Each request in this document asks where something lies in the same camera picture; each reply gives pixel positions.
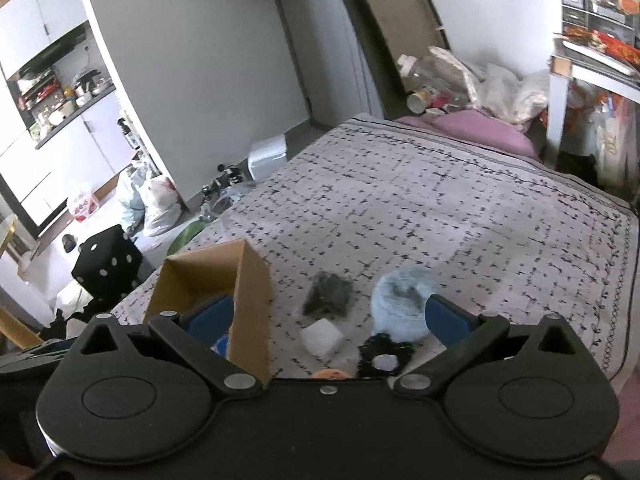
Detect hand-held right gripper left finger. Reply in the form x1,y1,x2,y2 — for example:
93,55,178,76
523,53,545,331
75,295,264,402

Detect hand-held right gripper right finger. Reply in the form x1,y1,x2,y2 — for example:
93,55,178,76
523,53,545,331
394,293,587,400

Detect brown cardboard box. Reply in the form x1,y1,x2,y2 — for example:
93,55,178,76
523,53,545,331
144,239,274,387

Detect light blue fluffy headband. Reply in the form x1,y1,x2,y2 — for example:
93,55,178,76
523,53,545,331
369,265,441,342

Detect black fuzzy scrunchie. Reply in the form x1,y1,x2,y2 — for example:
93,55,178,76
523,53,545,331
357,332,415,377

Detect white foam cube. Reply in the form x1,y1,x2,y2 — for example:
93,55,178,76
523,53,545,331
300,318,346,359

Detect dark grey item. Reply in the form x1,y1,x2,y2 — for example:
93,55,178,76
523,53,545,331
301,271,357,318

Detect green leaf-shaped item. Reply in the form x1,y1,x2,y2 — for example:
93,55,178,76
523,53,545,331
167,222,207,257

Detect black dice stool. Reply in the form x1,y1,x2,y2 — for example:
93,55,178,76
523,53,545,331
71,225,144,307

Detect patterned white bedspread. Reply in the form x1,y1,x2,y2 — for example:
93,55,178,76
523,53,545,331
107,112,637,396

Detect white plastic bag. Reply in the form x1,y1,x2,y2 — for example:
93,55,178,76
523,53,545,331
142,175,184,237

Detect black gear on floor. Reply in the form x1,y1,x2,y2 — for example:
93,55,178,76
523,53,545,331
200,162,252,222

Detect dark cloth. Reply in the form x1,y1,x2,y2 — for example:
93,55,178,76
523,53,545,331
39,310,89,342

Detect white box appliance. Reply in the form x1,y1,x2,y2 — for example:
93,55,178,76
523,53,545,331
247,135,290,181

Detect red and white bag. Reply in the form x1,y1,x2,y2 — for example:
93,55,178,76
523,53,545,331
67,187,100,224

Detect pink pillow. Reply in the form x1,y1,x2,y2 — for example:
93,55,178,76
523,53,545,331
395,110,544,162

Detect paper cup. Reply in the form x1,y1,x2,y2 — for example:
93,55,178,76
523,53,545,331
406,87,439,114

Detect pile of clear plastic bags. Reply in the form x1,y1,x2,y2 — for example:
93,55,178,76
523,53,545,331
430,46,552,127

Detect white desk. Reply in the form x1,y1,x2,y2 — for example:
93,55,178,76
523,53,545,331
545,35,640,162

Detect colourful bags under desk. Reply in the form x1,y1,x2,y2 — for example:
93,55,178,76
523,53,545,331
565,80,640,187

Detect clear plastic jar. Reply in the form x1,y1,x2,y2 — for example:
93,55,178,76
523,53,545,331
397,55,472,94

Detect leaning brown board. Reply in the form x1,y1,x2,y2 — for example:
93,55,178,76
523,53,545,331
342,0,452,122

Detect black range hood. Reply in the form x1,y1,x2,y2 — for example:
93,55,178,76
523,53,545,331
19,32,88,78

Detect grey drawer organizer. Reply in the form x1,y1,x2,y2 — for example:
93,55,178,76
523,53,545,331
557,0,640,37

